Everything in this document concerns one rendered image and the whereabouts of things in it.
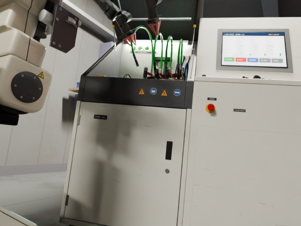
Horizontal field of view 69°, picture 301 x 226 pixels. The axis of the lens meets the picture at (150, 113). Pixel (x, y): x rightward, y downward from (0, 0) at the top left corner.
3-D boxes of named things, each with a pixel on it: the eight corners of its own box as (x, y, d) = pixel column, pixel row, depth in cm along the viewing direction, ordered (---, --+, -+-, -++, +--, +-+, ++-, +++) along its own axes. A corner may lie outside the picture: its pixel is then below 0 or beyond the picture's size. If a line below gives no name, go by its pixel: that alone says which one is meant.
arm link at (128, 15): (105, 15, 139) (111, 4, 133) (114, 11, 147) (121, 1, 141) (118, 29, 140) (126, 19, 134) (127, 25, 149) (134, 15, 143)
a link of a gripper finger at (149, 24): (164, 32, 129) (161, 15, 124) (160, 36, 124) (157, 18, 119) (154, 33, 132) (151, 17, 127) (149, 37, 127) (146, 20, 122)
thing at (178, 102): (82, 100, 134) (86, 75, 135) (86, 102, 138) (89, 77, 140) (184, 108, 121) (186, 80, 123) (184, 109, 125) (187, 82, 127)
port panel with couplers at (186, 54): (172, 85, 176) (176, 49, 180) (173, 86, 180) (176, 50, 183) (188, 86, 174) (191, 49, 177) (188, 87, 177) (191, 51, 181)
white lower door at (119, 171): (62, 217, 125) (79, 101, 133) (65, 216, 127) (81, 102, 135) (175, 239, 112) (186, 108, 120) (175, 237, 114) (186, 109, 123)
